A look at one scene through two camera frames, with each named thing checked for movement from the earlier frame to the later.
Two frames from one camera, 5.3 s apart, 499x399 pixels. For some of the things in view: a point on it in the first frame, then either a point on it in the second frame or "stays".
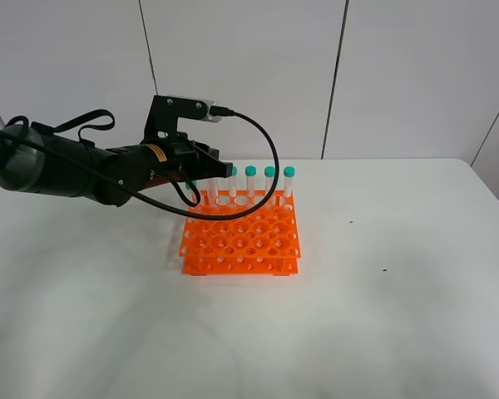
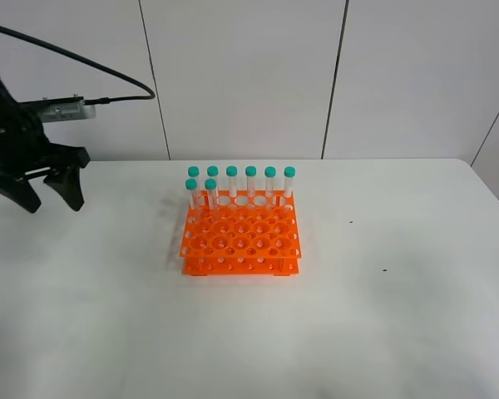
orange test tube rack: [264, 243] stays
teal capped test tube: [212, 191] stays
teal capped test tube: [233, 183] stays
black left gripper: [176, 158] to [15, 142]
